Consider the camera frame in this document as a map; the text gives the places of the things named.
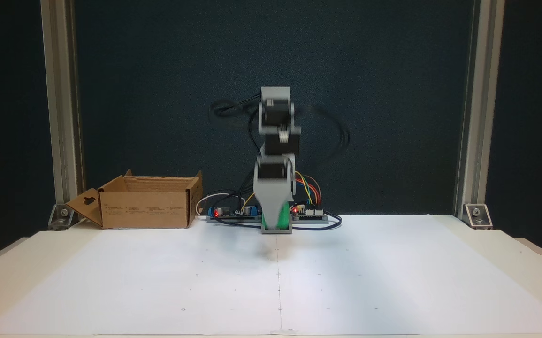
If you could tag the green die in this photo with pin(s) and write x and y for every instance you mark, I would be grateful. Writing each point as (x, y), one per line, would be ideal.
(284, 218)

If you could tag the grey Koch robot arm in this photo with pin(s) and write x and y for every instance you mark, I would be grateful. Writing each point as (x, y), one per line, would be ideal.
(280, 143)

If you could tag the circuit board with blue parts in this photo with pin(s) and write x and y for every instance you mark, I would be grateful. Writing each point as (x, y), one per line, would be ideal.
(233, 215)

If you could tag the circuit board with red LED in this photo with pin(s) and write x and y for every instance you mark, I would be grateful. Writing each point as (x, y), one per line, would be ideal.
(310, 213)

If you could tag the metal corner bracket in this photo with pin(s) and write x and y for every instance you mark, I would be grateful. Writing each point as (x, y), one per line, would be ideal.
(478, 215)
(60, 217)

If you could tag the white paper sheet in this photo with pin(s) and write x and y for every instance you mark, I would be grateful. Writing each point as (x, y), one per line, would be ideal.
(158, 281)

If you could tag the open cardboard box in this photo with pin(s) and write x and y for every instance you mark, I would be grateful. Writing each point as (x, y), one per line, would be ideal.
(144, 211)

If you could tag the aluminium frame post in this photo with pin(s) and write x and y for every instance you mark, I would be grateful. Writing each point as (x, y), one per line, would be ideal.
(479, 103)
(62, 103)

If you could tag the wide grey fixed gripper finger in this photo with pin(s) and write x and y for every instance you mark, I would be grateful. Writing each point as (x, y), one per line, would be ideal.
(273, 197)

